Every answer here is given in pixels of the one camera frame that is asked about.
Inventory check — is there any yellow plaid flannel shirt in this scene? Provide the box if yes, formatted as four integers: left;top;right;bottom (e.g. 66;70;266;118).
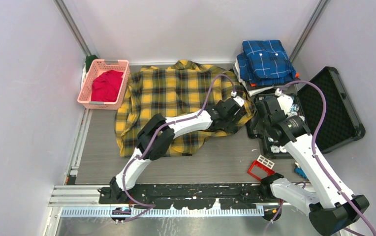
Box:
115;60;253;157

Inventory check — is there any red plastic frame block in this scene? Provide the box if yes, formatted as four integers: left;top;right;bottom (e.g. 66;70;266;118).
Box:
247;155;275;181

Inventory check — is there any pink plastic laundry basket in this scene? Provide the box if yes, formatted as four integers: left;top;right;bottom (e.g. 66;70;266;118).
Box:
77;59;130;110

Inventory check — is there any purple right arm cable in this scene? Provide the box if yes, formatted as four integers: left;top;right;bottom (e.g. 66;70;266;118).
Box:
261;80;376;236

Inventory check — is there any black foam-lined carrying case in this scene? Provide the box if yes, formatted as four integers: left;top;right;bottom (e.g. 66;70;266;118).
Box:
245;66;366;160

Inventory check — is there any blue plaid folded shirt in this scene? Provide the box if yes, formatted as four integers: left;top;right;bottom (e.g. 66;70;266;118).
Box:
236;40;299;87

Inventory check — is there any blue toy figure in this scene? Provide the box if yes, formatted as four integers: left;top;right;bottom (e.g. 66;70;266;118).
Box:
294;162;308;179

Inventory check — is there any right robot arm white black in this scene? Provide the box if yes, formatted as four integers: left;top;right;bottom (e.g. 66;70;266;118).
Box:
255;95;370;236

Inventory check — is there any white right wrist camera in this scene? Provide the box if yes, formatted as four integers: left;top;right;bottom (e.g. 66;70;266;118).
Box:
274;88;293;113

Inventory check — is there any white folded garment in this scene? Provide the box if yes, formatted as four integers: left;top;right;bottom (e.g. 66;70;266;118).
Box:
232;61;287;97

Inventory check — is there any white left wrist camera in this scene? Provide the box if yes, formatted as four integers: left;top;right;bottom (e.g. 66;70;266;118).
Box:
231;91;245;107

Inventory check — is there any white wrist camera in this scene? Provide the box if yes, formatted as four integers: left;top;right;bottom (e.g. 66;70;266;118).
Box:
274;88;293;113
231;91;245;107

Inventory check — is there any red garment in basket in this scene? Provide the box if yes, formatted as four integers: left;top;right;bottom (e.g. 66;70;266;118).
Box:
91;70;124;102

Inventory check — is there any green and white cloth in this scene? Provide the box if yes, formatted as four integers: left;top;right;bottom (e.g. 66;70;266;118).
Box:
82;55;98;79

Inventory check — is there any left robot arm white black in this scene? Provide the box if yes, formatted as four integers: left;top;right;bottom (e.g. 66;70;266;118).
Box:
109;96;245;204

